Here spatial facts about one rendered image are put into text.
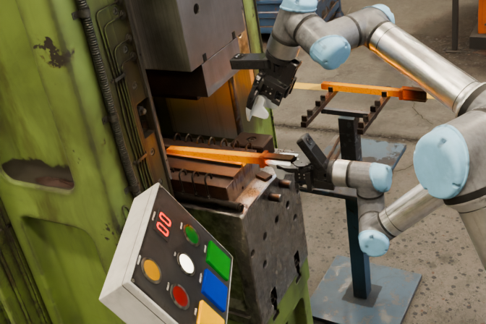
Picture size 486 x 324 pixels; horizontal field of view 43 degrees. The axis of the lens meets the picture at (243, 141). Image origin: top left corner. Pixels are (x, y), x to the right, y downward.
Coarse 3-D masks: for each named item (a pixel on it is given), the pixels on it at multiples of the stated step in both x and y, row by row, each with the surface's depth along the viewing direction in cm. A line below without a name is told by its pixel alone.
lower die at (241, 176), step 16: (176, 144) 203; (192, 144) 202; (176, 160) 194; (192, 160) 193; (208, 160) 189; (176, 176) 188; (208, 176) 185; (224, 176) 182; (240, 176) 185; (192, 192) 186; (224, 192) 179; (240, 192) 186
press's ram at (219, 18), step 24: (144, 0) 151; (168, 0) 148; (192, 0) 153; (216, 0) 162; (240, 0) 174; (144, 24) 155; (168, 24) 152; (192, 24) 154; (216, 24) 164; (240, 24) 175; (144, 48) 159; (168, 48) 155; (192, 48) 155; (216, 48) 165
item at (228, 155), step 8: (168, 152) 198; (176, 152) 196; (184, 152) 195; (192, 152) 193; (200, 152) 192; (208, 152) 191; (216, 152) 190; (224, 152) 189; (232, 152) 188; (240, 152) 187; (248, 152) 186; (264, 152) 182; (224, 160) 188; (232, 160) 187; (240, 160) 185; (248, 160) 184; (256, 160) 182; (264, 160) 181; (280, 160) 178; (288, 160) 176
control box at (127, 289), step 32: (160, 192) 142; (128, 224) 136; (160, 224) 134; (192, 224) 146; (128, 256) 123; (160, 256) 127; (192, 256) 138; (128, 288) 115; (160, 288) 121; (192, 288) 131; (128, 320) 119; (160, 320) 119; (192, 320) 124; (224, 320) 134
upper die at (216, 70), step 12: (228, 48) 170; (204, 60) 162; (216, 60) 166; (228, 60) 171; (156, 72) 168; (168, 72) 166; (180, 72) 164; (192, 72) 162; (204, 72) 161; (216, 72) 166; (228, 72) 172; (156, 84) 170; (168, 84) 168; (180, 84) 166; (192, 84) 164; (204, 84) 162; (216, 84) 167; (204, 96) 164
